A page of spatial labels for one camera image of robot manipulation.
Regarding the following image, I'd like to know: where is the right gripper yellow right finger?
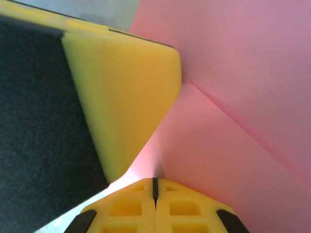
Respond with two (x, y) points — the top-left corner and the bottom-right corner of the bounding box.
(155, 178), (250, 233)

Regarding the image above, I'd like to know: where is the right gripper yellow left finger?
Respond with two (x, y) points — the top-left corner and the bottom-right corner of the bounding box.
(64, 178), (156, 233)

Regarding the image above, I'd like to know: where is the pink paper sheet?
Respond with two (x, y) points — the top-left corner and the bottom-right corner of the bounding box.
(106, 0), (311, 233)

